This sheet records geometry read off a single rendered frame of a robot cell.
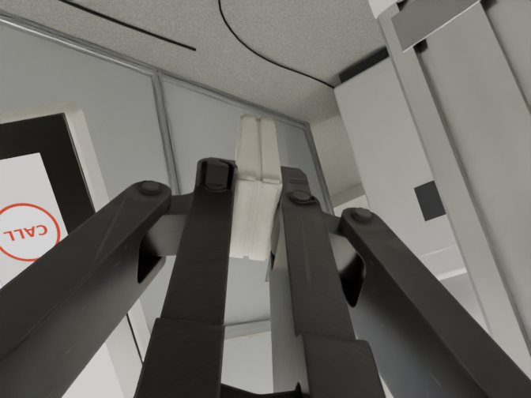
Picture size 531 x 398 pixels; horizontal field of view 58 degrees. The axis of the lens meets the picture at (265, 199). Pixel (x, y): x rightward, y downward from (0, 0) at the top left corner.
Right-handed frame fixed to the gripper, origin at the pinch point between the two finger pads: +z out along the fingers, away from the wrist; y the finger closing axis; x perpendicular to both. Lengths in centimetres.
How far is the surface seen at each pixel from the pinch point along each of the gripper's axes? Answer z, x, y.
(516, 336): 0.2, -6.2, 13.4
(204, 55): 173, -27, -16
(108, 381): 9.3, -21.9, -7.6
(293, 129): 222, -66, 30
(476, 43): 8.4, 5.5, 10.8
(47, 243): 9.9, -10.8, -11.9
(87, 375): 9.1, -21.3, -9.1
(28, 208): 10.0, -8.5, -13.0
